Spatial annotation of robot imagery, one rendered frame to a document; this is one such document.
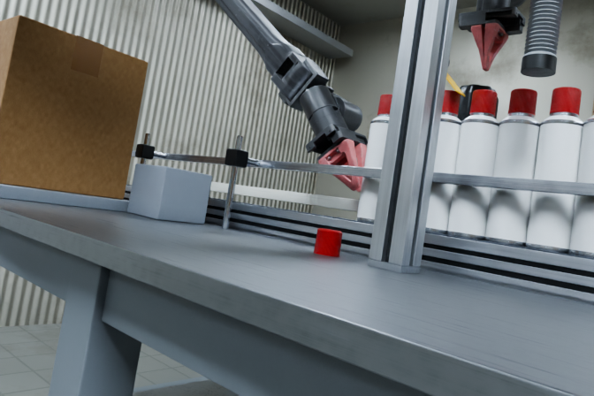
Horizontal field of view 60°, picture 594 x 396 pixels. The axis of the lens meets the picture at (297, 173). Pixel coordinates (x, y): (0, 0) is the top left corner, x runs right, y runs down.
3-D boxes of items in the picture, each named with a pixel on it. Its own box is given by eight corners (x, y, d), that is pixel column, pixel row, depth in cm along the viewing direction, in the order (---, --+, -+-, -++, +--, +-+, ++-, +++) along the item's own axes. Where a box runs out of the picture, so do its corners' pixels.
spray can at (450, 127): (453, 235, 74) (471, 97, 76) (441, 233, 70) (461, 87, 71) (418, 230, 77) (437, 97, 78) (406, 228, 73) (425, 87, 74)
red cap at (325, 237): (330, 254, 69) (333, 229, 70) (344, 257, 66) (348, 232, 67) (308, 251, 68) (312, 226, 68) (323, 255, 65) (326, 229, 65)
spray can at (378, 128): (394, 226, 81) (413, 100, 83) (377, 224, 77) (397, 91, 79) (367, 222, 85) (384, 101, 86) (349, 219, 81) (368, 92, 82)
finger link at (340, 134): (384, 180, 84) (361, 135, 88) (360, 173, 78) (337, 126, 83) (354, 202, 87) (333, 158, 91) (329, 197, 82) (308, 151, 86)
